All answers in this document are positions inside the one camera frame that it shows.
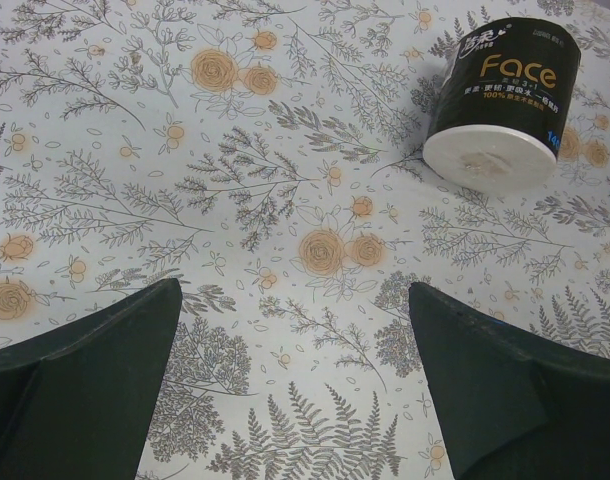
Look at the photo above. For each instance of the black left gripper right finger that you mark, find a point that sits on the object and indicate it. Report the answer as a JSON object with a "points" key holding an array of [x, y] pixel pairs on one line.
{"points": [[510, 404]]}

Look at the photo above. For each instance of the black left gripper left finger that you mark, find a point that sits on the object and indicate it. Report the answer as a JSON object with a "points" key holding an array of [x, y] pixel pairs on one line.
{"points": [[77, 402]]}

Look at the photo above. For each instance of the black roll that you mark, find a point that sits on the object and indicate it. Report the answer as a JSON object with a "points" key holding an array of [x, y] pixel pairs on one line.
{"points": [[499, 118]]}

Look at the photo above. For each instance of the floral patterned table mat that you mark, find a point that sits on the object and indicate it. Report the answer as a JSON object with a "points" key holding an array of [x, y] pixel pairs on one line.
{"points": [[267, 155]]}

